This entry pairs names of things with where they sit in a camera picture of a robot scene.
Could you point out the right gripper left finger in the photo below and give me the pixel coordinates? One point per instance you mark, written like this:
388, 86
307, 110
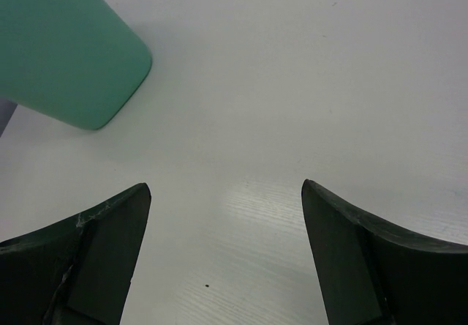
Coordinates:
78, 270

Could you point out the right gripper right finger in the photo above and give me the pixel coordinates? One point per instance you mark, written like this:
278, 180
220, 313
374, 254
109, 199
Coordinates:
372, 271

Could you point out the green plastic bin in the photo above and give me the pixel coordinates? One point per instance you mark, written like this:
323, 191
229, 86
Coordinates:
76, 61

